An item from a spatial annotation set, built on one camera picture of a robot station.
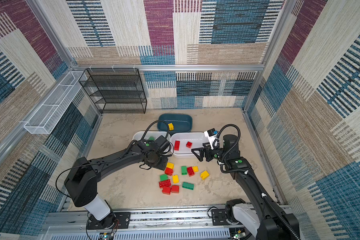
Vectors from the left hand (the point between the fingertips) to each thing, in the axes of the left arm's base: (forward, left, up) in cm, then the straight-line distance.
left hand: (163, 163), depth 84 cm
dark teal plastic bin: (+36, -11, -7) cm, 38 cm away
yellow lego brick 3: (-6, -6, -7) cm, 11 cm away
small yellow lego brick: (0, -18, -7) cm, 19 cm away
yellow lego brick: (+31, -3, -6) cm, 32 cm away
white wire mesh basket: (+13, +54, +25) cm, 61 cm away
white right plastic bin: (+18, -10, -8) cm, 22 cm away
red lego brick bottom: (-12, -2, -7) cm, 14 cm away
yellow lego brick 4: (-4, -22, -5) cm, 23 cm away
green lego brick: (+20, +10, -4) cm, 23 cm away
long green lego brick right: (-10, -13, -6) cm, 18 cm away
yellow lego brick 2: (+1, -3, -5) cm, 6 cm away
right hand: (+3, -19, +10) cm, 21 cm away
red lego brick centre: (-2, -3, -5) cm, 6 cm away
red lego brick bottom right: (-11, -6, -8) cm, 15 cm away
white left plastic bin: (+21, +18, -2) cm, 28 cm away
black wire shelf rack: (+53, +37, +10) cm, 65 cm away
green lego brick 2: (-5, +1, -8) cm, 9 cm away
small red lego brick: (+16, -15, -6) cm, 23 cm away
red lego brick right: (-2, -15, -7) cm, 17 cm away
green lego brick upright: (-1, -11, -7) cm, 13 cm away
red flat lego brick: (-8, 0, -8) cm, 11 cm away
